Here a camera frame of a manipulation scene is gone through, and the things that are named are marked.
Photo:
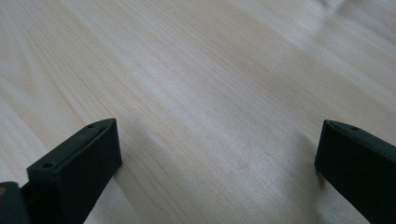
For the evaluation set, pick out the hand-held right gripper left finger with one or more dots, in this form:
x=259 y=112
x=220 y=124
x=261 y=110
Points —
x=77 y=168

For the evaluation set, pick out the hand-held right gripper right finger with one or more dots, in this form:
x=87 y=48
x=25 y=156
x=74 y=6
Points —
x=358 y=161

